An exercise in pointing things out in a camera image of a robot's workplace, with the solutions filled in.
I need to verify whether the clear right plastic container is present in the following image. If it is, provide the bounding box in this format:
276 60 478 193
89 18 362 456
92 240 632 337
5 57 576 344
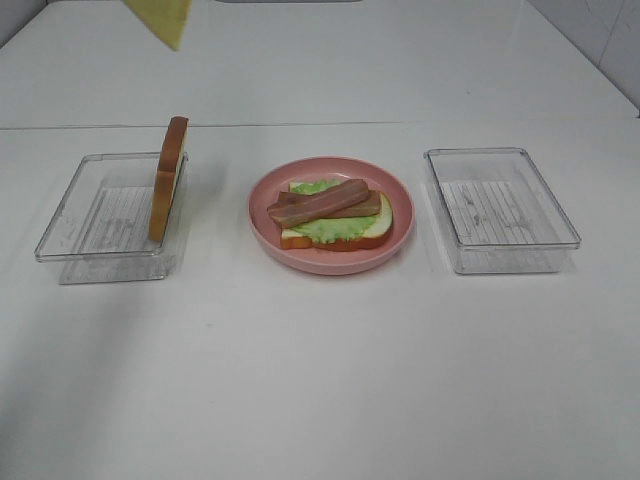
424 147 581 275

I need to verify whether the upright toast bread slice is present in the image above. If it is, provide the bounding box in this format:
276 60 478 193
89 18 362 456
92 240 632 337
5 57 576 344
148 116 189 242

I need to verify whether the pink bacon strip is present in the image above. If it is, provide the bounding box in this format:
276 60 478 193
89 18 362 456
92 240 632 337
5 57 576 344
267 179 370 229

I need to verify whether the yellow cheese slice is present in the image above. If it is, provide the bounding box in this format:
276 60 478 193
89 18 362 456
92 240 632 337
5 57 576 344
123 0 192 51

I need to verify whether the clear plastic container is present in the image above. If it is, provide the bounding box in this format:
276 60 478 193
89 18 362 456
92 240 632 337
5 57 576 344
35 152 188 285
424 147 581 275

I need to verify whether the pink round plate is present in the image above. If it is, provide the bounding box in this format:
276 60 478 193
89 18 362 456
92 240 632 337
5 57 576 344
248 156 415 275

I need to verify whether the green lettuce leaf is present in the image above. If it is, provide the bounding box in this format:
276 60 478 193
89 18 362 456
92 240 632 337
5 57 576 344
281 178 380 248

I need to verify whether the clear left plastic container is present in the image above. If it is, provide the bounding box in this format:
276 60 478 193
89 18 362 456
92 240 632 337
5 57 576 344
35 152 188 285

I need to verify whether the brown bacon strip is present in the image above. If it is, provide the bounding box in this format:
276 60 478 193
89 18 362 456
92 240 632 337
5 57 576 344
275 190 381 219

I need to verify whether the toast bread slice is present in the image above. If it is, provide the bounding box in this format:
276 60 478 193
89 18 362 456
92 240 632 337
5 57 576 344
280 191 393 252
148 116 189 242

